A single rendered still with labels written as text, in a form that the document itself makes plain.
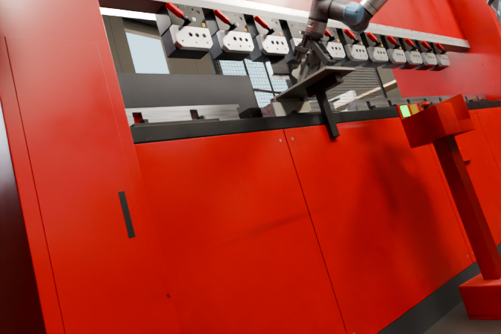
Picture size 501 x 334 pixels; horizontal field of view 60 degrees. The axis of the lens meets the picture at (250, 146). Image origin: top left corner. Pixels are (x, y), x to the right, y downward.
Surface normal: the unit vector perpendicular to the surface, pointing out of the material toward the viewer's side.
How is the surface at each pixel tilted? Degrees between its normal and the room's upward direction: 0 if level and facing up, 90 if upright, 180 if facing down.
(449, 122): 90
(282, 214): 90
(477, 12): 90
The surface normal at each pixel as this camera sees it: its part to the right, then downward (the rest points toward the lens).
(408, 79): -0.73, 0.10
